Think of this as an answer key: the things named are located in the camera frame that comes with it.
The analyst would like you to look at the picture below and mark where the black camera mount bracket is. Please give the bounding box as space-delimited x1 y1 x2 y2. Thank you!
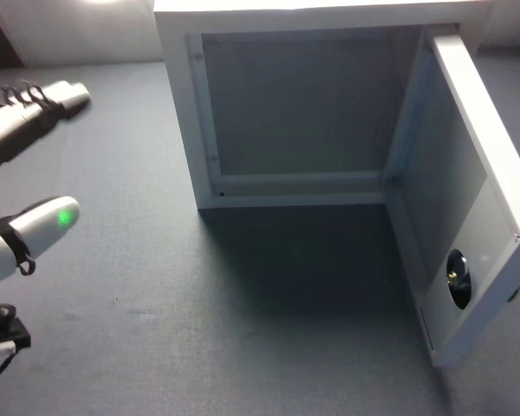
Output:
0 304 32 361

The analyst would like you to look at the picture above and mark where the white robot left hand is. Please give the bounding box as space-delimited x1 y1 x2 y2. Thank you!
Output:
0 79 92 291

